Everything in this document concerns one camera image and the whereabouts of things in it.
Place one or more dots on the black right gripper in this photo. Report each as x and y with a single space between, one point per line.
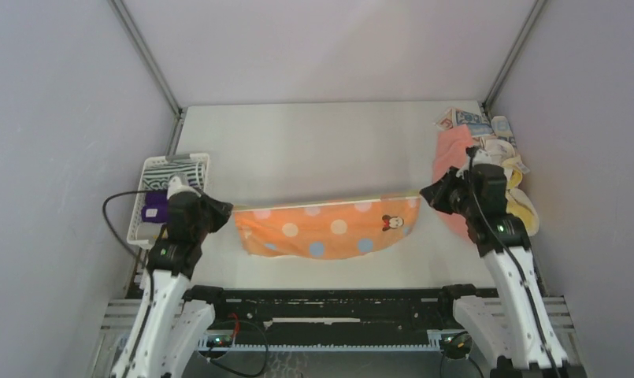
443 192

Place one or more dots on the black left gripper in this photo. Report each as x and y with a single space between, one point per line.
222 211

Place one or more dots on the orange polka dot towel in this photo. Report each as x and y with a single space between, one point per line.
334 230

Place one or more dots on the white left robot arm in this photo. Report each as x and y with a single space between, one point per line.
160 342

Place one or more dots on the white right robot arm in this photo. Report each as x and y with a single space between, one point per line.
529 346

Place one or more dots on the purple towel roll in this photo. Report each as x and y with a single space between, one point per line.
155 208

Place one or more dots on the black white zebra towel roll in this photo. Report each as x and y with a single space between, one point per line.
157 177

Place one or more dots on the grey yellow towel roll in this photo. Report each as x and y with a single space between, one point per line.
148 231

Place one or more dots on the pink towel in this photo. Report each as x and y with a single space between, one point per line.
450 152

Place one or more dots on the white yellow towel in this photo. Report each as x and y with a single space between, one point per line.
504 154

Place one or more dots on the white plastic basket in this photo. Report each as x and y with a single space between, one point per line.
140 197

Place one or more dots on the blue patterned towel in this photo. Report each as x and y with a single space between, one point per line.
480 126

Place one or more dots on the left base control board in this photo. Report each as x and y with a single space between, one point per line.
219 341

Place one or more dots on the base control board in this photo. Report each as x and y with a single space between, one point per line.
458 341
219 341

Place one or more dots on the right base control board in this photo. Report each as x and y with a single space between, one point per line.
458 341

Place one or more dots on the left aluminium frame post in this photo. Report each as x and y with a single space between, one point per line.
142 48

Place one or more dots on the aluminium frame post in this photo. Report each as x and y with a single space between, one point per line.
521 39
142 48

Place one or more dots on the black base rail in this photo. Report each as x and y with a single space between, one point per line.
370 318

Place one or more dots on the right aluminium frame post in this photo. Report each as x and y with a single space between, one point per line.
521 39

